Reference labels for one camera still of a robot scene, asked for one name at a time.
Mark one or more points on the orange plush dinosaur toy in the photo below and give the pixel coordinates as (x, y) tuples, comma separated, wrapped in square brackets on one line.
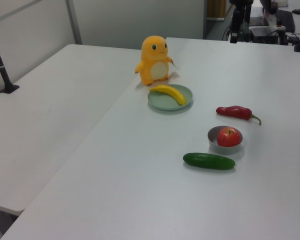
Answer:
[(152, 60)]

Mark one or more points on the black camera pole with base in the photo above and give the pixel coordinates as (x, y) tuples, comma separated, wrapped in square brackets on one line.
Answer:
[(2, 71)]

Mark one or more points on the grey metal partition post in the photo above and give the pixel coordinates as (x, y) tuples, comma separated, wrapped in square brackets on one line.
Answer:
[(74, 22)]

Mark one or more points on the grey round bowl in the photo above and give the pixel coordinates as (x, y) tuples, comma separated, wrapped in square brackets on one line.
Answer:
[(223, 149)]

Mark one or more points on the yellow toy banana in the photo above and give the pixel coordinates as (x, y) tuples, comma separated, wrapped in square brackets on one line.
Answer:
[(173, 93)]

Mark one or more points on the green toy cucumber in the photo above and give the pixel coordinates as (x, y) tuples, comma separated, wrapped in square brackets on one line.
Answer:
[(208, 161)]

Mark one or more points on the silver box device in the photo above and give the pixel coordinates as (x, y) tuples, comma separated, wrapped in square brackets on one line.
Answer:
[(263, 32)]

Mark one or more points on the black computer mouse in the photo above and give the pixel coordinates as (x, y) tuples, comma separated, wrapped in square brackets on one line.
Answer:
[(297, 11)]

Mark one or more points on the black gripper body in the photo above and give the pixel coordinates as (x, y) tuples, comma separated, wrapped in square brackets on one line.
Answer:
[(239, 22)]

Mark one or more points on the orange wooden panel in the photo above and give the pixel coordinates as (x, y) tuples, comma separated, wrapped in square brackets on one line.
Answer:
[(216, 8)]

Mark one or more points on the light green plastic plate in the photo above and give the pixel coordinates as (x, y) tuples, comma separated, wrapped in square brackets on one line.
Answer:
[(162, 101)]

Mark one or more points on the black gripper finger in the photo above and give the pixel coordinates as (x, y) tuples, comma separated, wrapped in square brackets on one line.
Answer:
[(234, 38), (246, 37)]

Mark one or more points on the black keyboard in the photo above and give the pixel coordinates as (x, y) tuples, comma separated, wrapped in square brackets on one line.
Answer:
[(286, 20)]

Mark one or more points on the red toy apple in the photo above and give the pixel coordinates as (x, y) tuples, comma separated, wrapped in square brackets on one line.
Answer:
[(228, 137)]

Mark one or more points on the red toy chili pepper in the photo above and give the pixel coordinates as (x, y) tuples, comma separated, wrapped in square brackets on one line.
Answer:
[(233, 112)]

